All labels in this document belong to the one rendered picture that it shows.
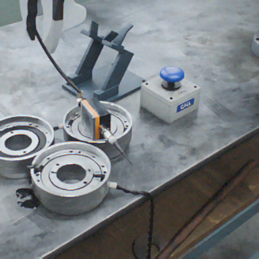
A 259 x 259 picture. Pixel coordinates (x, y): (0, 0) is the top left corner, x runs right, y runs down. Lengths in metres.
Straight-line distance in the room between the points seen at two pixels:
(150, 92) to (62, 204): 0.27
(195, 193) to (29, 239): 0.50
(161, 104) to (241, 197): 0.35
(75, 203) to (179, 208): 0.42
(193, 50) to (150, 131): 0.30
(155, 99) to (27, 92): 0.24
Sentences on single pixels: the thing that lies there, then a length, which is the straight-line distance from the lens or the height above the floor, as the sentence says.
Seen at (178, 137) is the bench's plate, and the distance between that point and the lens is 0.74.
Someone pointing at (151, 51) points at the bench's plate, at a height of 0.80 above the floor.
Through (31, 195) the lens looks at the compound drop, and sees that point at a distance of 0.63.
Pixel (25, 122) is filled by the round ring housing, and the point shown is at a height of 0.83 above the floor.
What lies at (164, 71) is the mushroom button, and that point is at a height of 0.87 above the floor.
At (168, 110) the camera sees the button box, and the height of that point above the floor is 0.83.
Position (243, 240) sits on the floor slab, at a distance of 1.70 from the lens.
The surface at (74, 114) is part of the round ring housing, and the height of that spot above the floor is 0.83.
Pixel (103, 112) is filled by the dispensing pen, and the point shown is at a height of 0.87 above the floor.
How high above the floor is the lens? 1.25
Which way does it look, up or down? 33 degrees down
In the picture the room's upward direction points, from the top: 1 degrees counter-clockwise
